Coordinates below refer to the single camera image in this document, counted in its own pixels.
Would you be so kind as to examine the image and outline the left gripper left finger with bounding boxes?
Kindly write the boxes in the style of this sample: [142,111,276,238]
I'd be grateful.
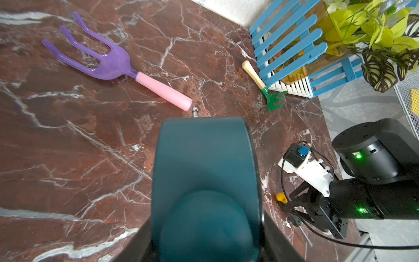
[111,217,154,262]

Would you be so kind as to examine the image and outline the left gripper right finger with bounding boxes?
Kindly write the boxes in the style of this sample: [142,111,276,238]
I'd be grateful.
[260,211,304,262]

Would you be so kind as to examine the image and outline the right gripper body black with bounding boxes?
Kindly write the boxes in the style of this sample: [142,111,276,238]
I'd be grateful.
[288,182,348,239]

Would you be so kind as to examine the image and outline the yellow black screwdriver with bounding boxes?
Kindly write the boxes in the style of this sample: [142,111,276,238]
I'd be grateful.
[276,193,313,248]

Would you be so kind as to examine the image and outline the teal alarm clock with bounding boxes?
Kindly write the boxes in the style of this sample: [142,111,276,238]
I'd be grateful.
[151,116,262,262]

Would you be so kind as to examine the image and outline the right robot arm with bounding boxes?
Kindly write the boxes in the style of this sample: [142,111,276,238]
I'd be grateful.
[277,119,419,239]

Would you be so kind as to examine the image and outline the green wooden mini rake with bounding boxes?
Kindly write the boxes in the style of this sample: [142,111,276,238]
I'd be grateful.
[242,60,288,111]

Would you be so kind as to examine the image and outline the blue white slatted crate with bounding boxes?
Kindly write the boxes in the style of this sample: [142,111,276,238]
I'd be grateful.
[248,0,419,99]

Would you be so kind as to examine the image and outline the potted artificial plant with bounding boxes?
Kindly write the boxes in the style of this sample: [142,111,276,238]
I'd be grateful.
[271,0,419,93]

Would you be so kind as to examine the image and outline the purple pink garden fork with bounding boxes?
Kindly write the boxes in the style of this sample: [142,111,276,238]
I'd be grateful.
[42,12,192,111]

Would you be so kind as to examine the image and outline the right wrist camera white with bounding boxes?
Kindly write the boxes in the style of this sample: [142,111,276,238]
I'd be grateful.
[278,142,335,197]

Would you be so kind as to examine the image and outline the white wire wall basket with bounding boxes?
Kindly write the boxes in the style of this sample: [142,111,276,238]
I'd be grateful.
[394,69,419,139]

